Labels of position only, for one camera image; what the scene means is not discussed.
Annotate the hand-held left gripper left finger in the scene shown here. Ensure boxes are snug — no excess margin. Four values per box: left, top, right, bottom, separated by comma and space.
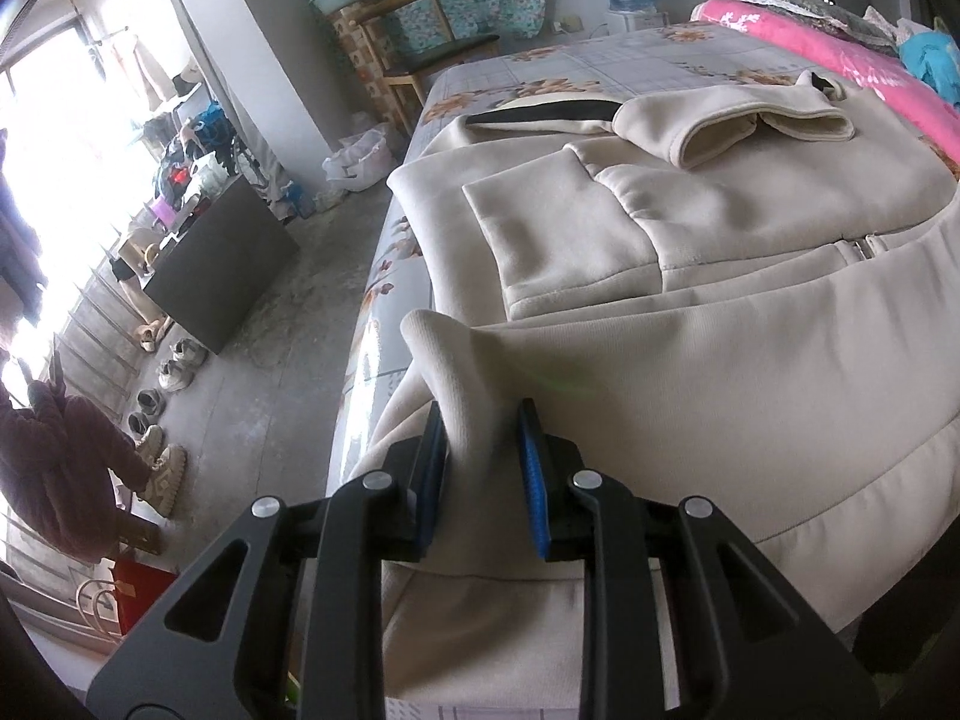
88, 401, 451, 720

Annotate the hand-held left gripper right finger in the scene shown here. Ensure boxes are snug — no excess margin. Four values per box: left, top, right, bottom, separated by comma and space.
517, 397, 878, 720

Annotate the beige zip jacket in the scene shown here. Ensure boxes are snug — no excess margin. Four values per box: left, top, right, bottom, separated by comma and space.
360, 69, 960, 706

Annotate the pile of clothes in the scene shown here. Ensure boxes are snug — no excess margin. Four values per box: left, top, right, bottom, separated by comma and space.
150, 101, 250, 212

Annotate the pair of white sneakers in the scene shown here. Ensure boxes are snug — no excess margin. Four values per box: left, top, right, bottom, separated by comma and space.
157, 337, 210, 393

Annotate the pair of grey shoes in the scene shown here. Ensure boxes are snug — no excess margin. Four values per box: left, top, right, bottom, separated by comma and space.
127, 388, 170, 437

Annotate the black cabinet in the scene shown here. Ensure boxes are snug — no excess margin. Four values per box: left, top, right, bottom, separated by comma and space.
142, 178, 299, 356

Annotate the pair of tan slippers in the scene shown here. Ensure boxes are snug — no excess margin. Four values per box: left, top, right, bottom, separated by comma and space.
135, 319, 176, 353

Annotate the red paper bag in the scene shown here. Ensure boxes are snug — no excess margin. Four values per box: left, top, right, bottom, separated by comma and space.
112, 559, 182, 638

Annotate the white plastic bag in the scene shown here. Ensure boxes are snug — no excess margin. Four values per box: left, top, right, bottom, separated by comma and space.
322, 127, 399, 193

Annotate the metal window railing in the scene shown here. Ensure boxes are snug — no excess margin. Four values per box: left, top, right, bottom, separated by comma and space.
0, 240, 175, 601

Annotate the wooden chair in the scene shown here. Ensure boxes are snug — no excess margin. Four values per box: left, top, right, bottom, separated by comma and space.
352, 0, 502, 137

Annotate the tan patterned stand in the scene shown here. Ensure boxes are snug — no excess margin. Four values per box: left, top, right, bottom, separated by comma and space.
330, 6, 391, 122

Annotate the white water dispenser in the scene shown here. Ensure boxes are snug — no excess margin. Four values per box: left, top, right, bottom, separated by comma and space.
606, 10, 671, 37

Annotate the dark hanging garment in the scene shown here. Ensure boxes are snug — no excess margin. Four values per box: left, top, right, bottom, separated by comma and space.
0, 127, 47, 332

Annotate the pink floral blanket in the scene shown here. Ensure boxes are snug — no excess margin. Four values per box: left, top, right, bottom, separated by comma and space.
690, 0, 960, 166

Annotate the grey lace cloth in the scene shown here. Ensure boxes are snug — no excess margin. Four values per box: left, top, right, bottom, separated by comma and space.
739, 0, 901, 53

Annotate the turquoise printed cloth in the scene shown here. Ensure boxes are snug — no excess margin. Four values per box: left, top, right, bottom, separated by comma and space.
898, 30, 960, 107

